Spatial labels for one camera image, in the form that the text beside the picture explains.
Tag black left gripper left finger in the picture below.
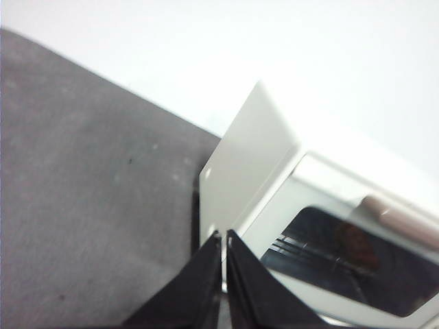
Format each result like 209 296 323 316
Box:
122 230 223 329

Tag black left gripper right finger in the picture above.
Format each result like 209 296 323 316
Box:
225 228 331 329

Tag white toaster oven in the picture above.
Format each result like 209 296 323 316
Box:
198 80 439 329

